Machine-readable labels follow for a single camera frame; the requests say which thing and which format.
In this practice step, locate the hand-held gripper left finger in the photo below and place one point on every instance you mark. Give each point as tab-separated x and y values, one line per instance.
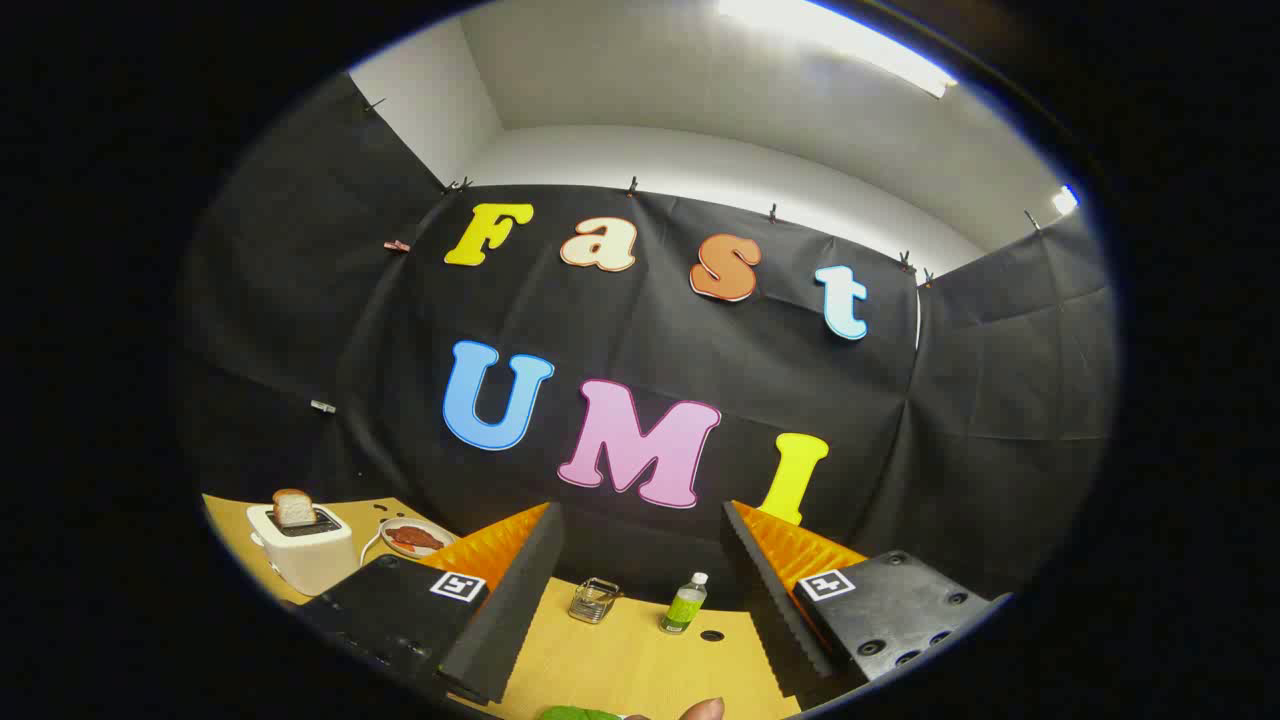
520	610

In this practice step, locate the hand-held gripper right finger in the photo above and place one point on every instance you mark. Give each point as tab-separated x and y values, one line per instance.
775	610

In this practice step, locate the green lettuce leaf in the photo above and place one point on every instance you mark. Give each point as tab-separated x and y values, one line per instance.
580	714

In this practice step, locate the white bread slice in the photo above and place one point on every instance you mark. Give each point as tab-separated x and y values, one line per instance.
293	510

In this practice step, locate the green bottle white cap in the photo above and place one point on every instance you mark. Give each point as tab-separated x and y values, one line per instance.
684	608

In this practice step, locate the white round plate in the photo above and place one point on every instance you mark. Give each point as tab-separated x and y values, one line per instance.
440	532

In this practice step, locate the brown meat slice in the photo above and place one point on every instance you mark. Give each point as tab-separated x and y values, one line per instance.
415	539

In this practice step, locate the white toaster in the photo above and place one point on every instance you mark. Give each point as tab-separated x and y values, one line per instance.
310	560

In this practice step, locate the black backdrop cloth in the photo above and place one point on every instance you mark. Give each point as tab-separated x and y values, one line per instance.
640	335

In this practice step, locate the small ceiling light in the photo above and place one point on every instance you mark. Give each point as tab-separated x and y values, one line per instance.
1064	201

